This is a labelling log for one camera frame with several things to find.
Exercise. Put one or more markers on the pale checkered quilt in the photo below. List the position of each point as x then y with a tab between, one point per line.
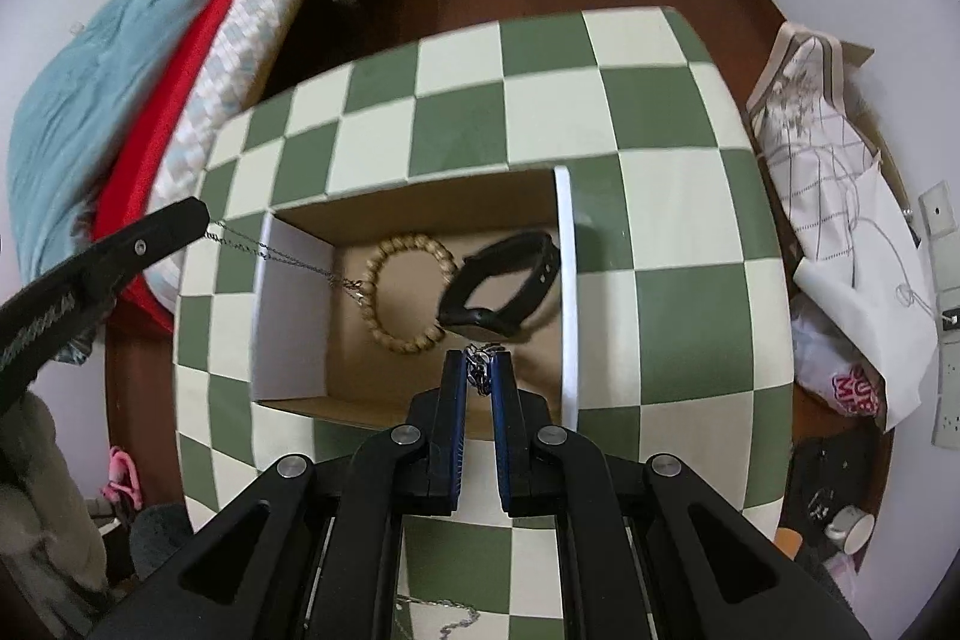
255	25

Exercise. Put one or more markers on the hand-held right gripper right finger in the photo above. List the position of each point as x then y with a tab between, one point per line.
501	437

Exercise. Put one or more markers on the blue blanket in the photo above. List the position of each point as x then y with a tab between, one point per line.
82	85

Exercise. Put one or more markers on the white power strip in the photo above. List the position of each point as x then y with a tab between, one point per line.
946	400

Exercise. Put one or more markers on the white cup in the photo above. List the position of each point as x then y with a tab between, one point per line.
855	531

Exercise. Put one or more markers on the pink plastic object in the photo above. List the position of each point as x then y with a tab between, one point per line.
124	471

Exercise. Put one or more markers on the beige fluffy cloth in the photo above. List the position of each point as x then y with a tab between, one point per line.
45	505

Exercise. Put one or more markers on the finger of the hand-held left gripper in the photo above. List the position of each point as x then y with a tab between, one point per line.
112	265

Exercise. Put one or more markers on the white wall socket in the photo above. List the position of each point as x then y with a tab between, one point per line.
937	206

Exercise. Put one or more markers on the brown cardboard box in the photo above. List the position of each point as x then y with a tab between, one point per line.
877	108

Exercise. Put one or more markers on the black bag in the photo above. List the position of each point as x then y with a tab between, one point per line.
825	467

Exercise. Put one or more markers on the dark grey cushion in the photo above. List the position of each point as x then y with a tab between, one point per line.
161	535

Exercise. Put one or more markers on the green white checkered tablecloth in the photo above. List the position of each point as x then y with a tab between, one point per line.
660	220

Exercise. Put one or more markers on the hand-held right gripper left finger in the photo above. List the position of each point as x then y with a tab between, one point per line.
450	437

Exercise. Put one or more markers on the white patterned cloth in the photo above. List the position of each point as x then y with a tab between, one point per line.
817	160

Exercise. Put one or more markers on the white plastic bag red print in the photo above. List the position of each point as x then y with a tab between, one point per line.
832	355

